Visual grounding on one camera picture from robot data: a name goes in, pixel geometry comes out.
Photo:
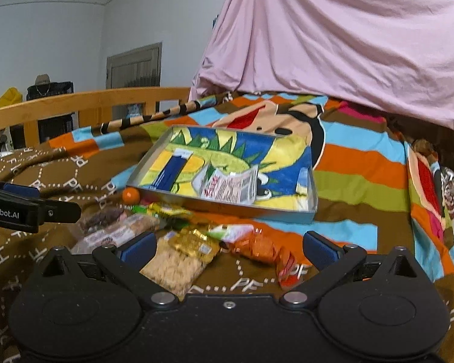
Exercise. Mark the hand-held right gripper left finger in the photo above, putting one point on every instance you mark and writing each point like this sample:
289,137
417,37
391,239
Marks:
138,249

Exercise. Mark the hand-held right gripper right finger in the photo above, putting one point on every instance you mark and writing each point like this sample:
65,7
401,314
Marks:
319,251

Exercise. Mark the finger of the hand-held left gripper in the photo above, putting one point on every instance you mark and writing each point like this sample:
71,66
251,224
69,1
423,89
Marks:
60,211
21,190

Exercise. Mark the green candy stick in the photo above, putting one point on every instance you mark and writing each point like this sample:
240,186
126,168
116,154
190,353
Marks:
140,208

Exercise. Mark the dark brown snack packet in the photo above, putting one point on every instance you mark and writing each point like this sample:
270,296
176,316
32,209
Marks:
102,217

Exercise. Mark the beige nut packet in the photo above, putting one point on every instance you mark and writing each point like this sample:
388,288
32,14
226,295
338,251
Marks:
174,274

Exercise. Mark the orange snack packet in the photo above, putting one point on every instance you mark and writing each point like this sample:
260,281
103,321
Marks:
257,249

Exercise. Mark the green white snack packet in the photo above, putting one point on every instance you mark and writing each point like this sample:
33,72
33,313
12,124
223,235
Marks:
230,231

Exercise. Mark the grey box with colourful print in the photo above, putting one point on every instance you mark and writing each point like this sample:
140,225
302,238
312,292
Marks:
249,147

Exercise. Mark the pinkish clear cracker packet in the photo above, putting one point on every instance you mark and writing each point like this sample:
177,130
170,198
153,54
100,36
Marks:
113,234

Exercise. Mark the yellow green snack packet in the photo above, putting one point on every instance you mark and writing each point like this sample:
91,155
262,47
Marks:
168,210

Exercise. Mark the orange ball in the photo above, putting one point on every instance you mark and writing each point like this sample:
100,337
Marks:
131,196

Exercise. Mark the golden foil packet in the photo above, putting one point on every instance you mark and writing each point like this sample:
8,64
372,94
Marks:
195,245

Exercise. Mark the black plastic crate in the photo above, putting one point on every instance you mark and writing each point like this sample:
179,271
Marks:
56,124
56,89

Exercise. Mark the yellow bag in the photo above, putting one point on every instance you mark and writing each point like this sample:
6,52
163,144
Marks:
9,98

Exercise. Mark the colourful printed blanket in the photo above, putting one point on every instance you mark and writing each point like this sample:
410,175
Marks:
355,166

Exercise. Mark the white red-print packet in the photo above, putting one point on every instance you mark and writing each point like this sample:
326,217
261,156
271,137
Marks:
227,187

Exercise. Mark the brown hat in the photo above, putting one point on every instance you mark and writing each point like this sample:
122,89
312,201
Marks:
42,80

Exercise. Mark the striped rolled cloth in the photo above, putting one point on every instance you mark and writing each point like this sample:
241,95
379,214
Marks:
136,120

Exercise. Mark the grey door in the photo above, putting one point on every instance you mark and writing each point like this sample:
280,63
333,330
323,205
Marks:
132,68

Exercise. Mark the pink bed sheet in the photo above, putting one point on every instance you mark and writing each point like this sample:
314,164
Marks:
325,45

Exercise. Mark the wooden bed frame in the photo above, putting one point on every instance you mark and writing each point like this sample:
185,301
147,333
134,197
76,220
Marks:
60,102

